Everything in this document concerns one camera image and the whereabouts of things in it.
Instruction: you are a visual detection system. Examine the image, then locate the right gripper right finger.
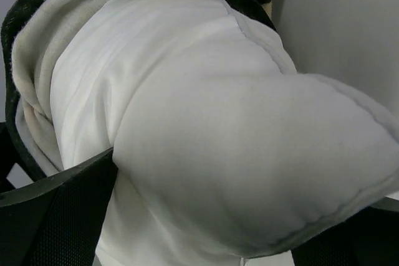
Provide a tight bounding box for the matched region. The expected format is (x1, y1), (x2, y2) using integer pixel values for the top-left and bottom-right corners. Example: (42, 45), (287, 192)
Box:
(288, 192), (398, 265)

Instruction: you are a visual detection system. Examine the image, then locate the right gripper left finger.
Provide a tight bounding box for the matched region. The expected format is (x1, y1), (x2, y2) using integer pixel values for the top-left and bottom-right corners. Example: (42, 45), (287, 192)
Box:
(1, 149), (118, 266)

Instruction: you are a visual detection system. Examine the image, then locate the white pillow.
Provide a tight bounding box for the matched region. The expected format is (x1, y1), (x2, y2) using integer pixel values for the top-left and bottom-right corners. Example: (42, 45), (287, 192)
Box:
(50, 0), (398, 265)

